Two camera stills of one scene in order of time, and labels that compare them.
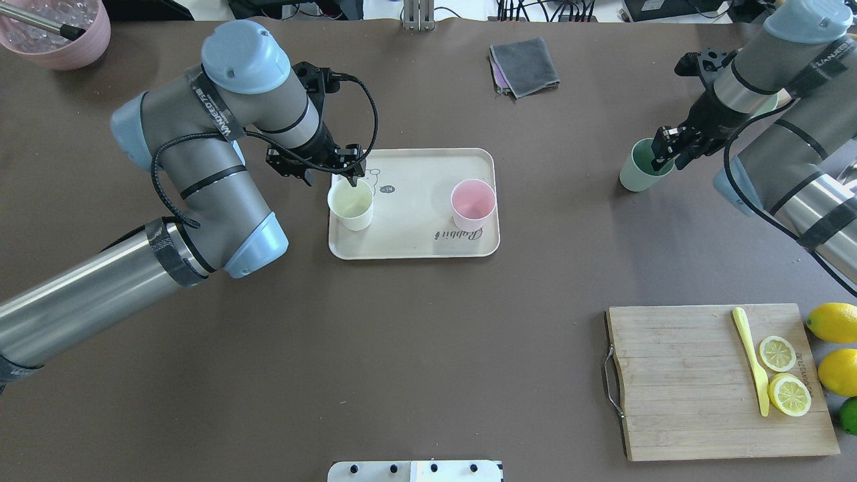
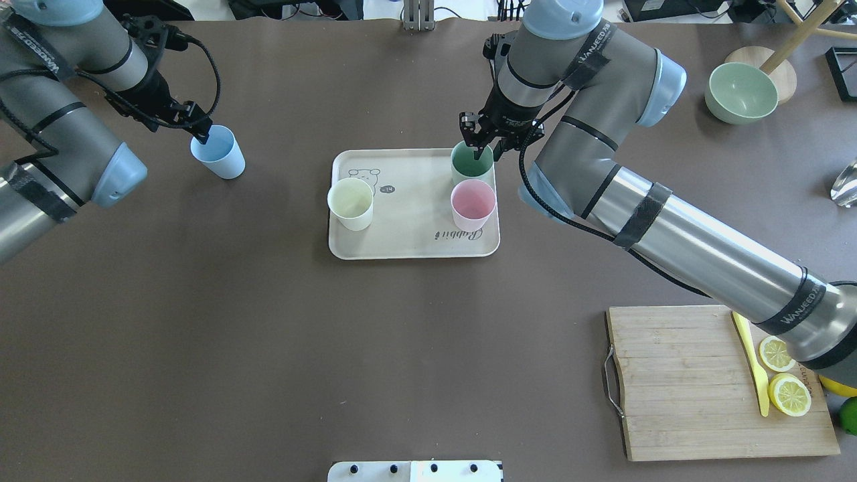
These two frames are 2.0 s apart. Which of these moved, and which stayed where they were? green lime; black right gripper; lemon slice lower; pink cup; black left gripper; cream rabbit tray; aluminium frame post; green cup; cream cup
Moved: green cup; black right gripper; black left gripper
Stayed: cream rabbit tray; lemon slice lower; green lime; aluminium frame post; cream cup; pink cup
